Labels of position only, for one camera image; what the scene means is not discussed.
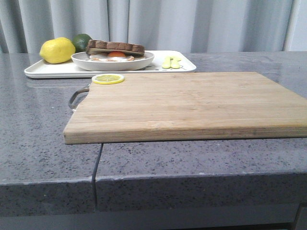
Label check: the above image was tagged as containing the wooden cutting board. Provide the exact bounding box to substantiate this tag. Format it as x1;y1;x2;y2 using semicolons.
63;72;307;144

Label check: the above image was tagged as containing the toasted bread slice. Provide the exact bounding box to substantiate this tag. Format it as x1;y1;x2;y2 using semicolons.
86;39;145;56

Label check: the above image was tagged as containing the right yellow-green small utensil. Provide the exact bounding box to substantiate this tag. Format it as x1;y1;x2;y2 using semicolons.
170;57;181;69

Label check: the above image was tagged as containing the white round plate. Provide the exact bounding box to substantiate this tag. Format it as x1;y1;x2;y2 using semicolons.
71;51;154;71

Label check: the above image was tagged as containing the white rectangular tray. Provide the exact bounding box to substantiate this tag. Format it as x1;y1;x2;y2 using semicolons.
24;50;197;80

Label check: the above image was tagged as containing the yellow lemon slice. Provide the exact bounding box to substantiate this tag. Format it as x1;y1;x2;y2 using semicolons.
92;74;125;85

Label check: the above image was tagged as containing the fried egg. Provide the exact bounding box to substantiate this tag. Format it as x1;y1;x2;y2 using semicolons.
90;51;134;62

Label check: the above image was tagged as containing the left yellow-green small utensil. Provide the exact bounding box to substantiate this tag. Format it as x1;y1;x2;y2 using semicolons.
161;56;171;69

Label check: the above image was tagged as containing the yellow-green small utensil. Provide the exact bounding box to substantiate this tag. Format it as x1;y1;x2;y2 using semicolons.
170;57;181;69
161;56;171;69

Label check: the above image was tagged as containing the green lime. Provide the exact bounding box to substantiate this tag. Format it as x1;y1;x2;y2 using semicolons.
72;34;92;53

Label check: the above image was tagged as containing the bottom bread slice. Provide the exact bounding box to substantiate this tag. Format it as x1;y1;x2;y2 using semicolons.
89;51;146;60

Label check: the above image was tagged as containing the grey curtain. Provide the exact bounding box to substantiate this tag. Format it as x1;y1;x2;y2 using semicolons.
0;0;307;53

